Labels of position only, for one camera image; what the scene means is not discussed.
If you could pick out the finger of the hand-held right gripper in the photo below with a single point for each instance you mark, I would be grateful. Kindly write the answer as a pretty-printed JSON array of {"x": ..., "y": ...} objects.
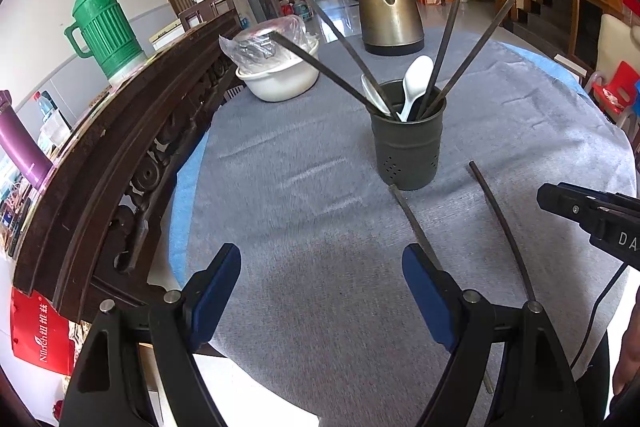
[{"x": 565, "y": 202}]

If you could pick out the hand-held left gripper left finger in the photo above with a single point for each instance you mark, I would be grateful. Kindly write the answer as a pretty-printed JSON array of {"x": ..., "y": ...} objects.
[{"x": 215, "y": 297}]

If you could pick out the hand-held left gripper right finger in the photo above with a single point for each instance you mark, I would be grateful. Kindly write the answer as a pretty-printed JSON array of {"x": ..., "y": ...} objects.
[{"x": 425, "y": 297}]

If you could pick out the black round chopstick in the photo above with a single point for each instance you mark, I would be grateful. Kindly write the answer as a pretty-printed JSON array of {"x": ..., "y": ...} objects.
[
  {"x": 442, "y": 47},
  {"x": 505, "y": 232}
]

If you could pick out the dark grey metal utensil holder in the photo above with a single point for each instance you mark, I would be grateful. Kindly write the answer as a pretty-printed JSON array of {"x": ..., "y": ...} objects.
[{"x": 407, "y": 147}]

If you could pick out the white plastic spoon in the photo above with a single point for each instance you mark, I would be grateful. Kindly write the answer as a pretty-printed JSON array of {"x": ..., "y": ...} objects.
[
  {"x": 417, "y": 79},
  {"x": 372, "y": 92}
]

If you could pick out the person's right hand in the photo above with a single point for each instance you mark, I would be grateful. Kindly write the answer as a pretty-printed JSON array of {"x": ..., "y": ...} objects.
[{"x": 627, "y": 362}]

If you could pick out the blue cloth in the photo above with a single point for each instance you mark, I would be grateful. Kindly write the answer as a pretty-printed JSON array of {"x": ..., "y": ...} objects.
[{"x": 182, "y": 217}]

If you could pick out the red plastic chair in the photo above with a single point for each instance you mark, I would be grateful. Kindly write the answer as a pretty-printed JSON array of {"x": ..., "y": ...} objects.
[{"x": 617, "y": 92}]

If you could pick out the grey tablecloth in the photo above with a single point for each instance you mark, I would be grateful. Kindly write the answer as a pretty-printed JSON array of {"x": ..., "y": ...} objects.
[{"x": 310, "y": 217}]

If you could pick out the cream chair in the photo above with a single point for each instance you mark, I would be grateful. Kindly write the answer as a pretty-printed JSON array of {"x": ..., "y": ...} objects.
[{"x": 617, "y": 42}]

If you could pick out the red paper bag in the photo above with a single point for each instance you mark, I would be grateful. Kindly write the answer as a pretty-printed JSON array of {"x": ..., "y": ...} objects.
[{"x": 42, "y": 332}]

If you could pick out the carved dark wooden bench back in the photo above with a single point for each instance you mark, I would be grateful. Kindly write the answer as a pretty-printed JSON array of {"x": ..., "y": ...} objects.
[{"x": 100, "y": 157}]

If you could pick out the white plastic basin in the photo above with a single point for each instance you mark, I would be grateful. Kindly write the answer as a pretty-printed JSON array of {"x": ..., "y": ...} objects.
[{"x": 280, "y": 82}]

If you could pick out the plastic water bottle red cap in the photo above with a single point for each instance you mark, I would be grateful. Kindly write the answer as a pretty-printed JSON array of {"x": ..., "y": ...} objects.
[{"x": 50, "y": 117}]

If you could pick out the purple flask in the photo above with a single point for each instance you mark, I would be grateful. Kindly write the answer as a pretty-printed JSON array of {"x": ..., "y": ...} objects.
[{"x": 22, "y": 142}]

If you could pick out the plastic-wrapped bowl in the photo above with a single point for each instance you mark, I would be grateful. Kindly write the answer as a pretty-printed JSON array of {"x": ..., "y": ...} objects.
[{"x": 265, "y": 44}]

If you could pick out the bronze electric kettle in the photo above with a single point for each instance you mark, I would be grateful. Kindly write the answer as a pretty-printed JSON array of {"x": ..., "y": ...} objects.
[{"x": 390, "y": 12}]

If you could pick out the green thermos jug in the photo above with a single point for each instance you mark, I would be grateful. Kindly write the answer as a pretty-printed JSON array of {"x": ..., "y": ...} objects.
[{"x": 107, "y": 32}]

